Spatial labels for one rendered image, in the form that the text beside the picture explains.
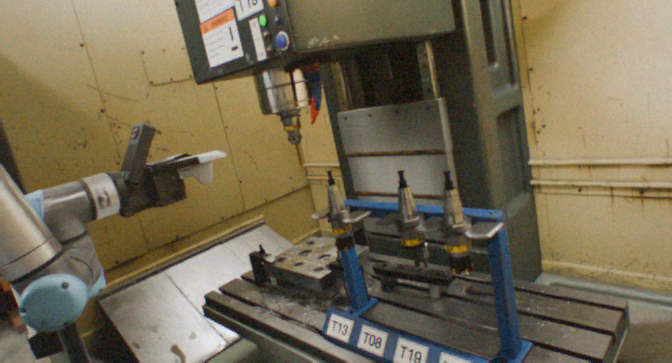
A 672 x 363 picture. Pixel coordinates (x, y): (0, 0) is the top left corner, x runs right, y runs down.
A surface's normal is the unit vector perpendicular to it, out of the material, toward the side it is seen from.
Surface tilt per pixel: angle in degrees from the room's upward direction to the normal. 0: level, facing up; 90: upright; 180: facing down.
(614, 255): 90
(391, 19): 90
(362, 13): 90
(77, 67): 90
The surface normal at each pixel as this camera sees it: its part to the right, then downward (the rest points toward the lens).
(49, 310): 0.41, 0.10
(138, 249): 0.73, 0.02
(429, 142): -0.69, 0.26
